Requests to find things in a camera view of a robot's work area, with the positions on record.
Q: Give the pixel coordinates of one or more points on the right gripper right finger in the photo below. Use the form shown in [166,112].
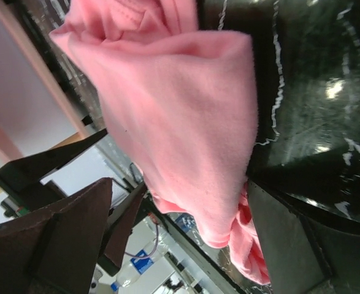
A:
[306,249]

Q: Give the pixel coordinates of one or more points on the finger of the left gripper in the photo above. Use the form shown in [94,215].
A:
[119,226]
[21,178]

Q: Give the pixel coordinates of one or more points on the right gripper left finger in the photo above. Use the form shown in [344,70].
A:
[55,248]

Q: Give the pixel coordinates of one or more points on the light pink t-shirt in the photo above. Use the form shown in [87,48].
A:
[181,103]

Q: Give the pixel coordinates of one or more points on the clear plastic bottle blue label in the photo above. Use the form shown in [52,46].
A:
[138,263]

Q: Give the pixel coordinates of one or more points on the black marble pattern mat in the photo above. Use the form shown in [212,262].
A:
[307,61]

